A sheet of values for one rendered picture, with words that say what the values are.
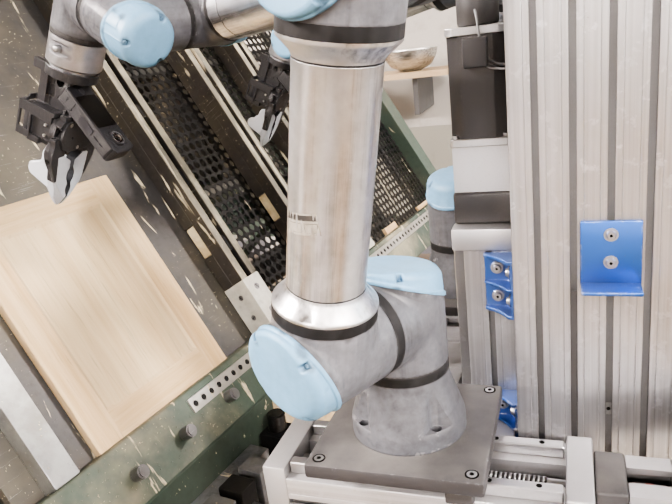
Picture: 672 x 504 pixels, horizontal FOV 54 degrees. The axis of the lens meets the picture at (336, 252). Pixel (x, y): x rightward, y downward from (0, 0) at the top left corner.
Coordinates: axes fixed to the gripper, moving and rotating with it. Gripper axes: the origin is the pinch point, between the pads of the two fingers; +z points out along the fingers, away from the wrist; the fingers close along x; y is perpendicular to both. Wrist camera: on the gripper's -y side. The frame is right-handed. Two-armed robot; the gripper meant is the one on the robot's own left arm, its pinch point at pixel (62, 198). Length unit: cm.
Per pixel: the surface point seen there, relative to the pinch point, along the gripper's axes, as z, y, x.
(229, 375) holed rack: 40, -25, -31
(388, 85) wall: 37, 38, -362
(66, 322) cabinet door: 30.8, 2.2, -10.3
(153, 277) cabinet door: 29.0, -0.7, -33.4
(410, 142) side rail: 17, -19, -177
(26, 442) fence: 37.8, -9.1, 10.3
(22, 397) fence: 34.1, -3.9, 6.4
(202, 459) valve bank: 46, -31, -13
